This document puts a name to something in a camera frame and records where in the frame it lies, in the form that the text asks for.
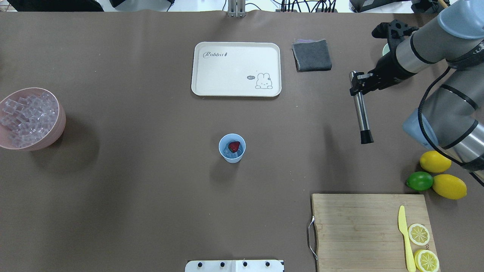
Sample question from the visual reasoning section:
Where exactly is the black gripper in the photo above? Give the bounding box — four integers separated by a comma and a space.
349, 20, 419, 96

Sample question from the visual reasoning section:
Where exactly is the steel muddler black tip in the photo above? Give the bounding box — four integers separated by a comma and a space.
349, 71, 374, 145

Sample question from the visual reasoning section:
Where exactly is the red strawberry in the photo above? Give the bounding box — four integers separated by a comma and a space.
228, 141, 240, 153

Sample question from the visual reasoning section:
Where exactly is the ice cube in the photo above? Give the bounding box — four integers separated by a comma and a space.
222, 145, 243, 159

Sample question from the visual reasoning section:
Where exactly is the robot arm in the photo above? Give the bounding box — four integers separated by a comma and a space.
349, 0, 484, 184

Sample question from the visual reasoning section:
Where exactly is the light blue plastic cup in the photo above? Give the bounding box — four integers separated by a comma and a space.
219, 134, 247, 164

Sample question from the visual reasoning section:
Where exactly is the clear ice cubes pile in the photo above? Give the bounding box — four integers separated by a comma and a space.
0, 93, 59, 148

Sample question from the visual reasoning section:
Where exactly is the light green bowl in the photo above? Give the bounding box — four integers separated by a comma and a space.
382, 44, 391, 56

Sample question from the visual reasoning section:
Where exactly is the grey folded cloth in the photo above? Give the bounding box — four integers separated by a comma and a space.
292, 39, 332, 72

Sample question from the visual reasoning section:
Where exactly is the upper whole lemon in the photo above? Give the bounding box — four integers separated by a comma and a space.
419, 150, 452, 173

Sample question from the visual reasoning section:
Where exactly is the whole lemon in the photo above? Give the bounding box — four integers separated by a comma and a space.
419, 150, 452, 173
432, 174, 467, 200

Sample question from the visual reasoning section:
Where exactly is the green lime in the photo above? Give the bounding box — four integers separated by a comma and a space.
405, 172, 434, 191

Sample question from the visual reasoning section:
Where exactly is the lower whole lemon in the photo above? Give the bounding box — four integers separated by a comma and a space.
432, 174, 467, 200

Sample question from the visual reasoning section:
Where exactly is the yellow plastic knife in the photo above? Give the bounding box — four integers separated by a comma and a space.
397, 205, 416, 272

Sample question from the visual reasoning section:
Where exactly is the cream rabbit tray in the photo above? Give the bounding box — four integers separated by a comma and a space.
191, 42, 282, 97

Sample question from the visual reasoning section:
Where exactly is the bamboo cutting board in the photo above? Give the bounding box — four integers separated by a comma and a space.
310, 193, 437, 272

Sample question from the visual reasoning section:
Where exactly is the lower lemon slice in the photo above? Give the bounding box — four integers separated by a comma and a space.
408, 223, 431, 246

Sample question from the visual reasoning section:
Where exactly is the lemon slice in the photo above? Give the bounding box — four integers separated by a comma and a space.
408, 223, 431, 246
414, 249, 440, 272

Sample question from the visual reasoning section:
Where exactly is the upper lemon slice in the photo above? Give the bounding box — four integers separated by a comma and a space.
414, 249, 440, 272

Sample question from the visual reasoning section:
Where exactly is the pink bowl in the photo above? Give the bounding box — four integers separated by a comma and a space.
0, 87, 67, 151

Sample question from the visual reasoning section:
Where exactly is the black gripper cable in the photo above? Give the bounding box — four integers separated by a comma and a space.
417, 66, 484, 187

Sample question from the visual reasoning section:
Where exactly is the aluminium frame post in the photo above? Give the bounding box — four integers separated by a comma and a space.
226, 0, 247, 18

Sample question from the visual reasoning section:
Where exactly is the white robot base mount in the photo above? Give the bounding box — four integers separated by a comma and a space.
185, 260, 285, 272

